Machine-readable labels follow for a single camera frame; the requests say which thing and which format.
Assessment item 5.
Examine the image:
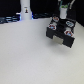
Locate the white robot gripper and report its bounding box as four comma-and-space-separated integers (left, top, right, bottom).
58, 0, 74, 7

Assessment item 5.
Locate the black kcup holder drawer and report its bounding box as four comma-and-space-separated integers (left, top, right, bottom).
46, 15, 76, 47

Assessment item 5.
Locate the green-lidded white kcup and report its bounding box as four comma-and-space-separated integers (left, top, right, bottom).
60, 5, 68, 18

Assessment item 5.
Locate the red-lidded kcup left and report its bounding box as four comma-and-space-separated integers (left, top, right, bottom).
49, 24, 57, 30

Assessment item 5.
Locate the white bottle with label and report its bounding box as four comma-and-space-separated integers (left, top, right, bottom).
20, 0, 32, 20

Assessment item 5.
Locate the black keyboard with blue light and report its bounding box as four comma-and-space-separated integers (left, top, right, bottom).
0, 13, 51, 24

